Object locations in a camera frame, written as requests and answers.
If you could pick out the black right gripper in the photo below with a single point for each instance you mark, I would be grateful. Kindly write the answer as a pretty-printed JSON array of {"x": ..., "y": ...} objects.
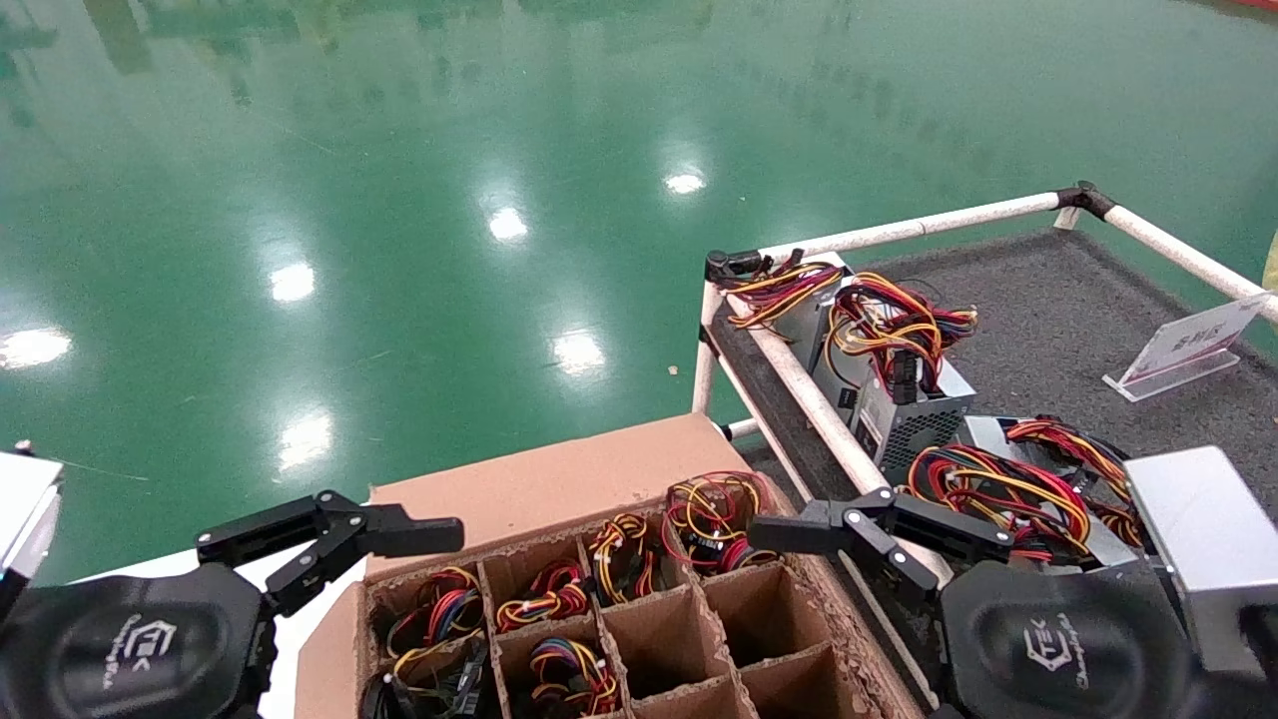
[{"x": 1058, "y": 639}]

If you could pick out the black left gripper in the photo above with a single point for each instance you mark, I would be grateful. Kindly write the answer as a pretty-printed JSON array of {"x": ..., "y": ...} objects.
[{"x": 130, "y": 649}]

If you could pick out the brown cardboard box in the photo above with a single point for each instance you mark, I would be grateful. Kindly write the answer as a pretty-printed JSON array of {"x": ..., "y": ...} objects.
[{"x": 559, "y": 479}]

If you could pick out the cardboard divider grid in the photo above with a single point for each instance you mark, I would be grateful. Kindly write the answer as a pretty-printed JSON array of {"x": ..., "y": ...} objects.
[{"x": 714, "y": 639}]

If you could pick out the clear acrylic sign holder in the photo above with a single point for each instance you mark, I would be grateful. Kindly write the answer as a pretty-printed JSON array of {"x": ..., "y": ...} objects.
[{"x": 1183, "y": 350}]

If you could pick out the yellow object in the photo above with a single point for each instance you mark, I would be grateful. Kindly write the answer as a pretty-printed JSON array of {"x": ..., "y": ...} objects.
[{"x": 1272, "y": 260}]

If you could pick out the red object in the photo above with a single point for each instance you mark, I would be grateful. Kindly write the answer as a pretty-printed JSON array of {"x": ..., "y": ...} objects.
[{"x": 1256, "y": 3}]

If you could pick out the white pipe table frame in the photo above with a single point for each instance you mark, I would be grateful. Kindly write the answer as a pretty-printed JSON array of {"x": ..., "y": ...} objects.
[{"x": 809, "y": 394}]

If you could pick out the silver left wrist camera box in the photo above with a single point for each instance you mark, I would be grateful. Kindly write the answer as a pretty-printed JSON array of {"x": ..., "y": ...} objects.
[{"x": 25, "y": 499}]

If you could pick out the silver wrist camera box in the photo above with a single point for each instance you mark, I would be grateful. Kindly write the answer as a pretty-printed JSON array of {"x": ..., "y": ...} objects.
[
  {"x": 1208, "y": 549},
  {"x": 25, "y": 499}
]

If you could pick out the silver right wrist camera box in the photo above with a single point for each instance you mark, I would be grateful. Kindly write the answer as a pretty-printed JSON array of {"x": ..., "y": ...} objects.
[{"x": 1208, "y": 549}]

